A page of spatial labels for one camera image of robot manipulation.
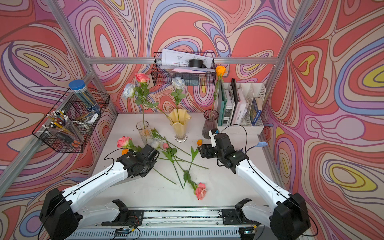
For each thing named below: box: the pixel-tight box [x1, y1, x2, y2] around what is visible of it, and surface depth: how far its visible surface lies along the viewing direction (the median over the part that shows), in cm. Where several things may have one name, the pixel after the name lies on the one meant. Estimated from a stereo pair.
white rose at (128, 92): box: [122, 83, 170, 118], surface depth 74 cm
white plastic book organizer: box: [217, 82, 267, 135], surface depth 98 cm
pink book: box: [231, 87, 247, 127], surface depth 95 cm
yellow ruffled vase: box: [167, 108, 192, 143], surface depth 95 cm
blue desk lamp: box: [254, 141, 268, 147], surface depth 76 cm
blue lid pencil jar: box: [68, 79, 101, 114], surface depth 75 cm
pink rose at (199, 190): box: [176, 161, 207, 200], surface depth 82 cm
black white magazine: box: [222, 78, 238, 127], surface depth 95 cm
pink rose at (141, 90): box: [134, 72, 155, 129], surface depth 82 cm
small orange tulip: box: [183, 139, 203, 187], surface depth 93 cm
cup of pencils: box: [42, 110, 83, 146], surface depth 64 cm
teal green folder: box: [218, 79, 228, 127], surface depth 91 cm
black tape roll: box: [188, 59, 208, 69], surface depth 84 cm
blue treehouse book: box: [249, 98, 262, 127], surface depth 104 cm
